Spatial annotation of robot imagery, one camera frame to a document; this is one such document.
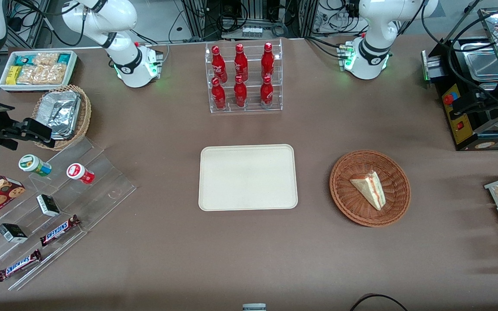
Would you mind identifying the triangular sandwich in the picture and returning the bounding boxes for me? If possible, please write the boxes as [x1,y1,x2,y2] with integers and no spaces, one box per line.
[350,171,386,211]

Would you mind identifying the light wicker basket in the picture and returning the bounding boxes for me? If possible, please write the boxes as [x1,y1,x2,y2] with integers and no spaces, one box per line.
[32,84,92,151]

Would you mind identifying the brown wicker basket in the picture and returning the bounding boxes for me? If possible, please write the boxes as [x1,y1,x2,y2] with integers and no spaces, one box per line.
[329,150,411,228]

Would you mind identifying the cream plastic tray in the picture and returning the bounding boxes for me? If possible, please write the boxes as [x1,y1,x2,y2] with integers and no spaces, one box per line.
[198,144,298,212]

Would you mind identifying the black food warmer machine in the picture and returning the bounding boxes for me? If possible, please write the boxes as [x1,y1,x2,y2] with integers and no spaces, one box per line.
[421,6,498,152]

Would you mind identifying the silver foil packets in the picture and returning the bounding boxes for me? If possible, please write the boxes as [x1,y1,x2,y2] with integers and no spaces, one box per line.
[36,91,81,140]

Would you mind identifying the green lid yogurt cup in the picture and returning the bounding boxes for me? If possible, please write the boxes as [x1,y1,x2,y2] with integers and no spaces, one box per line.
[19,154,52,178]

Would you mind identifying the steel pan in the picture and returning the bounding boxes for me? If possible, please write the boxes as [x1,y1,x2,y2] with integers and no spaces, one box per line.
[465,51,498,83]

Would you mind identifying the yellow snack packet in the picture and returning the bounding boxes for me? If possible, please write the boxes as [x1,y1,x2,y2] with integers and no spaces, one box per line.
[6,66,23,86]

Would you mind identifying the red lid yogurt cup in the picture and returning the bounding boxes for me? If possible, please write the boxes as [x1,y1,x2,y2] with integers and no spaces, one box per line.
[67,163,95,185]

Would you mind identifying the clear cracker packet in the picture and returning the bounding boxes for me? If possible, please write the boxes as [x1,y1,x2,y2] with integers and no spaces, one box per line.
[33,52,60,68]
[17,64,67,85]

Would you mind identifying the white snack bin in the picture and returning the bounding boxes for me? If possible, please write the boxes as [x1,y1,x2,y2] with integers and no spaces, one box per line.
[0,50,78,93]

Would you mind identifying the small dark green box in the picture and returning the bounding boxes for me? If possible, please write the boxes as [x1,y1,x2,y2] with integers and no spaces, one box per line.
[0,223,29,244]
[36,194,61,217]

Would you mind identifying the clear acrylic stepped stand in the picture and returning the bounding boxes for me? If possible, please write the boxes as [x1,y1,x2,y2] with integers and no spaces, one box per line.
[0,137,137,291]

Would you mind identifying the Snickers chocolate bar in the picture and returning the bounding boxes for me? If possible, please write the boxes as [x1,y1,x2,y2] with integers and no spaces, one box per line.
[39,215,81,247]
[0,249,43,282]

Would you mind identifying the red soda bottle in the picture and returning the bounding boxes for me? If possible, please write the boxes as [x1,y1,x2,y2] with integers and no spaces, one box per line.
[211,46,227,83]
[233,75,248,108]
[261,42,275,79]
[260,75,275,109]
[234,44,249,82]
[211,77,227,110]

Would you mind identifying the clear acrylic bottle rack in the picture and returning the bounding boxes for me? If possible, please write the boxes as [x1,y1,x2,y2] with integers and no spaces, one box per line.
[205,38,283,114]

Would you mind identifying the black cable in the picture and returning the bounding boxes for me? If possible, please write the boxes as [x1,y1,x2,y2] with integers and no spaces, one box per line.
[349,293,409,311]

